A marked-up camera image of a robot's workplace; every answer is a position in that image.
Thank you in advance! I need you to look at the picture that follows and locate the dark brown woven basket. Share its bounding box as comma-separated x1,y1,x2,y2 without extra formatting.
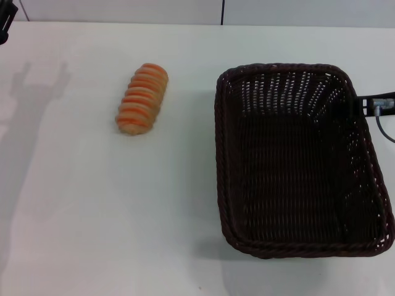
215,62,395,260

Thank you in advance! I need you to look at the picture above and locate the orange striped bread loaf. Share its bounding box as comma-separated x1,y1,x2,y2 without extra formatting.
115,62,170,136

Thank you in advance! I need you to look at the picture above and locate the silver right wrist cable connector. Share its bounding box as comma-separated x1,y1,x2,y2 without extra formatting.
371,98,395,117

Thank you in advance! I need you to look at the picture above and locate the grey right wrist cable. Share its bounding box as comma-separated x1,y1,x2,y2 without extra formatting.
373,113,395,141

